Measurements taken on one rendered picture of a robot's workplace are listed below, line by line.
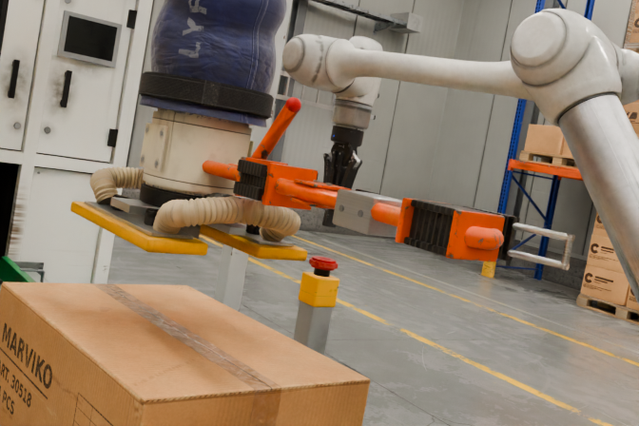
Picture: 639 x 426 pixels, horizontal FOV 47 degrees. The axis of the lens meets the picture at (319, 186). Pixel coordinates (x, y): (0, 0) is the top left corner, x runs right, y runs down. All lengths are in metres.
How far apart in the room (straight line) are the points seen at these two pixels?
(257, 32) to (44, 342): 0.61
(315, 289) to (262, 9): 0.75
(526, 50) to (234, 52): 0.46
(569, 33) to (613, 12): 10.20
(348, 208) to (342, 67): 0.70
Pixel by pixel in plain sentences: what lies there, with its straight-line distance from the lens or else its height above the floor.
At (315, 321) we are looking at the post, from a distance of 1.76.
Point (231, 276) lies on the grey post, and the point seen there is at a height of 0.49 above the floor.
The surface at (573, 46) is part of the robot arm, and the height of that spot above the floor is 1.52.
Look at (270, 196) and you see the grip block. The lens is 1.02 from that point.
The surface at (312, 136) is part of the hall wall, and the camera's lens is 11.52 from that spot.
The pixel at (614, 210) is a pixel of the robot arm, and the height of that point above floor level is 1.28.
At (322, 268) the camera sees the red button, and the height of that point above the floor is 1.02.
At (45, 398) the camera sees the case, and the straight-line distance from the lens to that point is 1.28.
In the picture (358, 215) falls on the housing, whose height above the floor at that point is 1.23.
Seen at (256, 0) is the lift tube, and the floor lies 1.51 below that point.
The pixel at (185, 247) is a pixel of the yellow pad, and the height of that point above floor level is 1.12.
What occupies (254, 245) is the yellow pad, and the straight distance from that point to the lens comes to 1.19.
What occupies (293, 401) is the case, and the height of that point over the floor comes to 0.92.
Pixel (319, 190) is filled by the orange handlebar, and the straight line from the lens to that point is 0.94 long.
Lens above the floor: 1.30
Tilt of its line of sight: 3 degrees down
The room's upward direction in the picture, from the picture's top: 10 degrees clockwise
